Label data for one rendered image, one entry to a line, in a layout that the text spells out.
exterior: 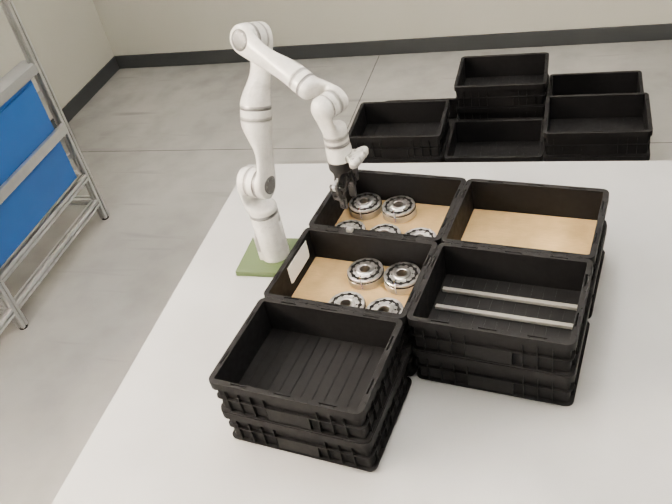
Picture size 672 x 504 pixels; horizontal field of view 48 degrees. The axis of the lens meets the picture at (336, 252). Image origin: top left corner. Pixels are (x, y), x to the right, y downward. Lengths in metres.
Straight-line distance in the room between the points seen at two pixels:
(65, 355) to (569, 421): 2.33
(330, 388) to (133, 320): 1.84
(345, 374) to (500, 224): 0.68
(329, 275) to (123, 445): 0.72
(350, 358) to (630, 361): 0.71
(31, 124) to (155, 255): 0.84
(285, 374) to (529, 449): 0.61
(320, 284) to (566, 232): 0.71
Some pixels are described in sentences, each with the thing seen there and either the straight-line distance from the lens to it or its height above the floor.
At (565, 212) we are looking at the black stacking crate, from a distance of 2.28.
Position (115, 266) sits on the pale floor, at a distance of 3.95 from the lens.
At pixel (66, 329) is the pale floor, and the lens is 3.71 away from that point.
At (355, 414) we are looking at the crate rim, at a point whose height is 0.93.
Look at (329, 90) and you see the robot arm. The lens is 2.07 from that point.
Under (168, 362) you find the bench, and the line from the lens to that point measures 2.27.
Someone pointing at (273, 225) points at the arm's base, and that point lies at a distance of 2.36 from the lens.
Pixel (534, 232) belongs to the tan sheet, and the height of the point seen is 0.83.
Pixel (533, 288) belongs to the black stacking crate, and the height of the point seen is 0.83.
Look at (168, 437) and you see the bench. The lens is 2.09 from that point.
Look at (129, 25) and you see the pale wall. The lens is 5.88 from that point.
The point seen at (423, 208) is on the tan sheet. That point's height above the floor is 0.83.
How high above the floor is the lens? 2.23
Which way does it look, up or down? 39 degrees down
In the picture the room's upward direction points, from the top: 13 degrees counter-clockwise
